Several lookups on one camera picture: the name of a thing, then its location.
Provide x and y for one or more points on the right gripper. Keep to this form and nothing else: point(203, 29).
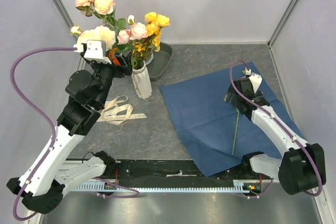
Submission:
point(229, 93)

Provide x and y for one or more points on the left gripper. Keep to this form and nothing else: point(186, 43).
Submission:
point(126, 67)

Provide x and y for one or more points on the pale pink flower stem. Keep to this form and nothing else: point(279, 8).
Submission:
point(236, 130)

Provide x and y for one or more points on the pink flower stem two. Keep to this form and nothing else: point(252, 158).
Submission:
point(135, 40)

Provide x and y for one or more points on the blue wrapping paper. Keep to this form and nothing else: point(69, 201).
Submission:
point(205, 123)

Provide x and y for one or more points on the white pink flower stem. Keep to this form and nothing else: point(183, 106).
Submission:
point(99, 33)

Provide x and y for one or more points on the cream printed ribbon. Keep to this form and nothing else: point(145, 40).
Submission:
point(119, 110)

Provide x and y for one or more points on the yellow flower bunch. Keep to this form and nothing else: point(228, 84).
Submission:
point(155, 23)

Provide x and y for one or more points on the pink flower stem one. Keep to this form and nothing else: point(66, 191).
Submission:
point(104, 10)

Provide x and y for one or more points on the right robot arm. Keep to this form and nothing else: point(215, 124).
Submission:
point(301, 167)

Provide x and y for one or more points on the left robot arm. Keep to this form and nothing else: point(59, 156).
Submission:
point(42, 187)

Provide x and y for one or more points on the white ribbed vase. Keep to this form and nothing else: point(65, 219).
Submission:
point(141, 82)

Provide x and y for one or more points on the orange cup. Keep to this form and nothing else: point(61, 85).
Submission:
point(112, 56)

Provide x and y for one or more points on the dark grey tray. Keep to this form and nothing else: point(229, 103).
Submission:
point(160, 62)

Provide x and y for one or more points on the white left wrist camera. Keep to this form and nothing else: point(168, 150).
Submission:
point(93, 50)

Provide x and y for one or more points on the white slotted cable duct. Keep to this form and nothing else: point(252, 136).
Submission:
point(95, 186)

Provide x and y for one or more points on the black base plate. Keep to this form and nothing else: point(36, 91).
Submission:
point(153, 173)

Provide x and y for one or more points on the right aluminium frame post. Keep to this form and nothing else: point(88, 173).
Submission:
point(282, 22)

